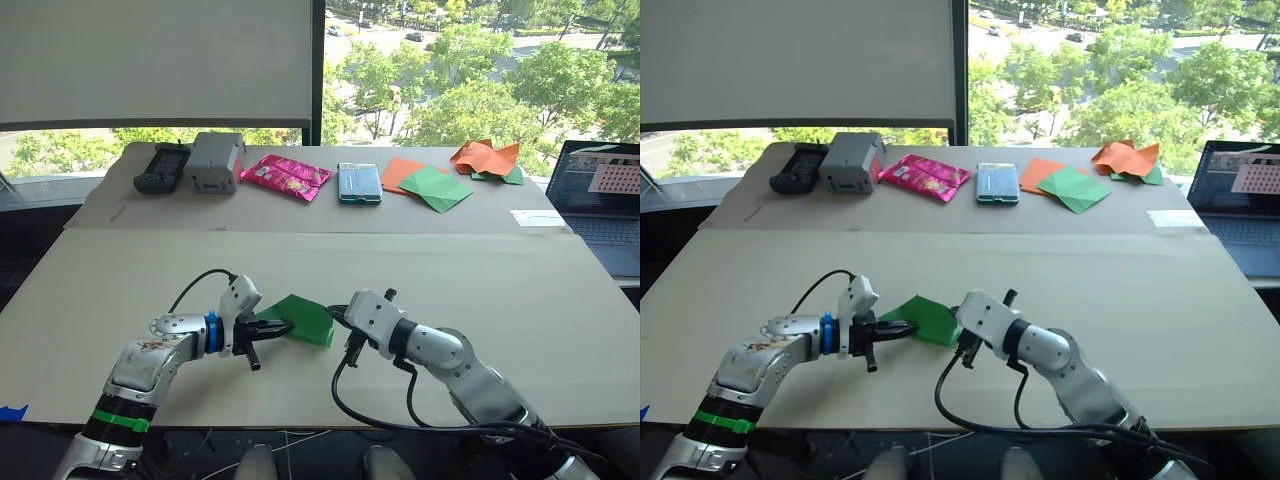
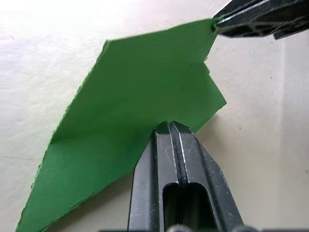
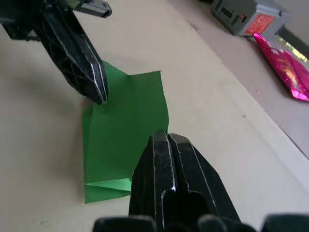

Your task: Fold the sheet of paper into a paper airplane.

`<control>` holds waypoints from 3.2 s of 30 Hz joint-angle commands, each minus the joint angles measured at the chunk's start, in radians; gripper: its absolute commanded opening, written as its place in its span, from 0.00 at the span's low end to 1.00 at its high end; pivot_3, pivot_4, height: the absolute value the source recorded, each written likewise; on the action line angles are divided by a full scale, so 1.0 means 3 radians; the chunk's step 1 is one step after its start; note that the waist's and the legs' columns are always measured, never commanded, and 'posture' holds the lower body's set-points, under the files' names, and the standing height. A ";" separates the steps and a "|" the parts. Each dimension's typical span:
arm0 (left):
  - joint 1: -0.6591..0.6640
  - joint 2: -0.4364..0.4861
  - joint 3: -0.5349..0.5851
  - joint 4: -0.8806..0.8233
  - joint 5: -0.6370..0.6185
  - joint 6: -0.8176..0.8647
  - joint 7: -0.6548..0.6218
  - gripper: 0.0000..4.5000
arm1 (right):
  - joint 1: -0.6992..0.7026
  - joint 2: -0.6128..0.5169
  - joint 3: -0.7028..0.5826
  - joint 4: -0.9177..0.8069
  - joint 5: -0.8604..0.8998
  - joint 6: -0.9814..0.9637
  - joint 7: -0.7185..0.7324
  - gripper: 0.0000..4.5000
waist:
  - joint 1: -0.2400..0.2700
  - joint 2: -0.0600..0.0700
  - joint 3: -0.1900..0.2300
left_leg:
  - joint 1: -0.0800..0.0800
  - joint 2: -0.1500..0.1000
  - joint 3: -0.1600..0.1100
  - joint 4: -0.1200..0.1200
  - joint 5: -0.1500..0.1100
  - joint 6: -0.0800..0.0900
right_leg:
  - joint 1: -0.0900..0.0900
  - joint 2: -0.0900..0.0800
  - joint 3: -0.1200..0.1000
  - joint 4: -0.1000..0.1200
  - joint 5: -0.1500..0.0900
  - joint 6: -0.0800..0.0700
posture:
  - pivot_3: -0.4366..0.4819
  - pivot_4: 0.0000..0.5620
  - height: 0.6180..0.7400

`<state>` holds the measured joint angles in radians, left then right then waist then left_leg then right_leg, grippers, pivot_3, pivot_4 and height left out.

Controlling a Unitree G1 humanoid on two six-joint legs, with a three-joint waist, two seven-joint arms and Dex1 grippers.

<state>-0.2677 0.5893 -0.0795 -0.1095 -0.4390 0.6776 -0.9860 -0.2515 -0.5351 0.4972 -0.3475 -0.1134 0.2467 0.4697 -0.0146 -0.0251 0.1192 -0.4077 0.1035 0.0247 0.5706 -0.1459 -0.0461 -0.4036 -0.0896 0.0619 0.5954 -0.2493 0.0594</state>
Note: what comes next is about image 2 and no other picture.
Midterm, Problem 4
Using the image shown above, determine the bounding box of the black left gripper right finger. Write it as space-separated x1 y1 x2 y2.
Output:
171 121 237 229

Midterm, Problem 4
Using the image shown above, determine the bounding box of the green paper sheet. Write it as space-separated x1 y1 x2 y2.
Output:
14 18 228 232

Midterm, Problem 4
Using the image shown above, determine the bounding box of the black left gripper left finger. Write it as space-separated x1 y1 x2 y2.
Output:
127 121 182 229

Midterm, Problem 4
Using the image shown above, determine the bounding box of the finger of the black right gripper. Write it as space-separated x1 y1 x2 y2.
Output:
211 14 309 41
211 0 309 23

